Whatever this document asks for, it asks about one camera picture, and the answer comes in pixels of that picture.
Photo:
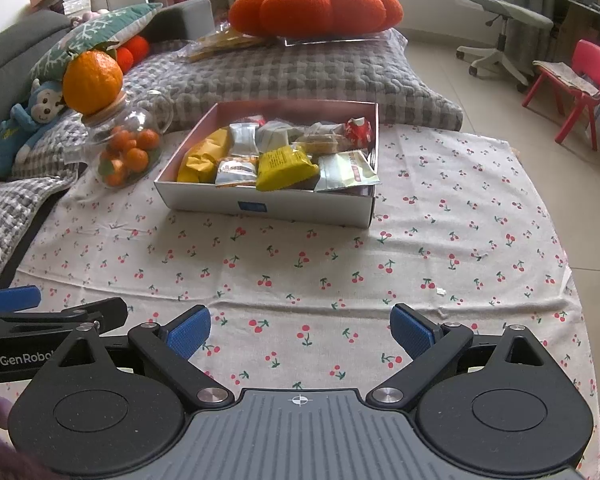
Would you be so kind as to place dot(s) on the tan nougat cracker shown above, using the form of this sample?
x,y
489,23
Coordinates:
x,y
325,142

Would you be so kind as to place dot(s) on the small red-orange cushion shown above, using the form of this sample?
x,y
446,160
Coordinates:
x,y
137,50

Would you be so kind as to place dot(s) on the grey checked quilted blanket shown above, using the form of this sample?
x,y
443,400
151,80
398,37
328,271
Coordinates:
x,y
305,75

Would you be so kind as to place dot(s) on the long clear biscuit packet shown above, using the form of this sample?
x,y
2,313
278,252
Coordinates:
x,y
242,142

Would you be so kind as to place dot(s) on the white lotus-print snack packet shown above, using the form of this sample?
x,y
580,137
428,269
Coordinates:
x,y
235,171

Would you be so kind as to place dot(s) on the clear bag of yellow snacks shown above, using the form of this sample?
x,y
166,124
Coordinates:
x,y
220,42

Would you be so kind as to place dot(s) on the green leaf-print pillow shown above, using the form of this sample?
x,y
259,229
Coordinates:
x,y
95,30

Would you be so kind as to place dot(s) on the pink child chair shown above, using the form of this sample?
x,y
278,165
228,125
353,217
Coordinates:
x,y
592,57

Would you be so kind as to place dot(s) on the pink cardboard box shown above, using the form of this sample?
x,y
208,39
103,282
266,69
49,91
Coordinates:
x,y
280,207

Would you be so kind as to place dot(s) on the orange pumpkin cushion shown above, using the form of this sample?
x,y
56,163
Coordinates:
x,y
315,7

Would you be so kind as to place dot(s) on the red candy packet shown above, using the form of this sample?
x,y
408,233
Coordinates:
x,y
357,130

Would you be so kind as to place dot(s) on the large orange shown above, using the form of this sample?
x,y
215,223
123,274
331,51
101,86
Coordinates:
x,y
92,82

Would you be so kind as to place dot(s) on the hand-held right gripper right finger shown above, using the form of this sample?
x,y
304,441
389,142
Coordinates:
x,y
412,330

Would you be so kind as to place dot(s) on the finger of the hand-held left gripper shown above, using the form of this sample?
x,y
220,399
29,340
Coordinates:
x,y
55,317
12,298

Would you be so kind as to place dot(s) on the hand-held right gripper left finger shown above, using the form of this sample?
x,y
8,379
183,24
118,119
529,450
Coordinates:
x,y
187,332

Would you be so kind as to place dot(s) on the person's left hand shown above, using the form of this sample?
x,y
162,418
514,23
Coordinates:
x,y
0,412

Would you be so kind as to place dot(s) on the round glass jar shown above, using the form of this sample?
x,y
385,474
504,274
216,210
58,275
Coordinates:
x,y
140,120

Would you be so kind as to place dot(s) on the small yellow snack packet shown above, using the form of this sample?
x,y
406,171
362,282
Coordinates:
x,y
202,157

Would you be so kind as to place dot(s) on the white green snack packet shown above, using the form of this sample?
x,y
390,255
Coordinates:
x,y
347,170

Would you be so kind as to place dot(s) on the grey office chair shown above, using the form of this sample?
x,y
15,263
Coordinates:
x,y
510,7

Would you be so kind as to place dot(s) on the large yellow snack packet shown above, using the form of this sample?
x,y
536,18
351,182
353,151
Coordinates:
x,y
285,167

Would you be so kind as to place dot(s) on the wooden jar lid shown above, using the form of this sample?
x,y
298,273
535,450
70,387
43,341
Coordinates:
x,y
112,112

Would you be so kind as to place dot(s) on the dark desk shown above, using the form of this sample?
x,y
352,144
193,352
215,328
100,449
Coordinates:
x,y
580,25

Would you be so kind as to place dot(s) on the cherry print tablecloth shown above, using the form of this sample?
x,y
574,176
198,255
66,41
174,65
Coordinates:
x,y
330,270

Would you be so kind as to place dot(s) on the patterned seat pad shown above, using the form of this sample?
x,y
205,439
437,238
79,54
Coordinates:
x,y
565,75

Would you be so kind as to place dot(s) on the cluster of small mandarins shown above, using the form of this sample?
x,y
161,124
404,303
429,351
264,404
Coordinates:
x,y
130,157

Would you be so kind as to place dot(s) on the grey sofa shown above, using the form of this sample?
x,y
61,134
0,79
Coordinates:
x,y
10,45

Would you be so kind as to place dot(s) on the blue monkey plush toy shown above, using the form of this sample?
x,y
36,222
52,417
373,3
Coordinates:
x,y
30,115

